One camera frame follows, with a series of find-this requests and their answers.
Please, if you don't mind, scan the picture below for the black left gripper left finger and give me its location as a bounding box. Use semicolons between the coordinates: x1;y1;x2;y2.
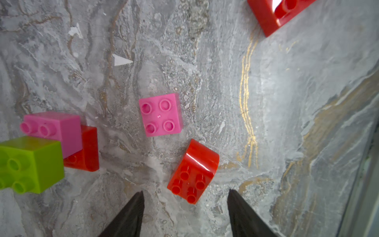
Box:
99;191;145;237

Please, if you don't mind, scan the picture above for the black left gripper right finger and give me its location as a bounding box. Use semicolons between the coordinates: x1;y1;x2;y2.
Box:
227;189;277;237

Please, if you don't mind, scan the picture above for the red lego brick base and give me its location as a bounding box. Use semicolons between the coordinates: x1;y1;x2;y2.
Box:
64;125;99;172

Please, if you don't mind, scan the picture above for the pink lego brick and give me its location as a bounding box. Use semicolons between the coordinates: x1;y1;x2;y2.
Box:
20;111;83;159
139;93;183;137

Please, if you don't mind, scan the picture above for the lime green lego brick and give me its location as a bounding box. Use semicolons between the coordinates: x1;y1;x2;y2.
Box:
1;136;65;195

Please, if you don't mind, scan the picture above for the red curved lego brick centre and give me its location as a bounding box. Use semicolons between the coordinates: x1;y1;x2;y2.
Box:
167;139;220;204

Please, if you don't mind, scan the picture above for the red lego brick front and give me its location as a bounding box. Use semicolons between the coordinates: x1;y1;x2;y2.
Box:
247;0;316;37

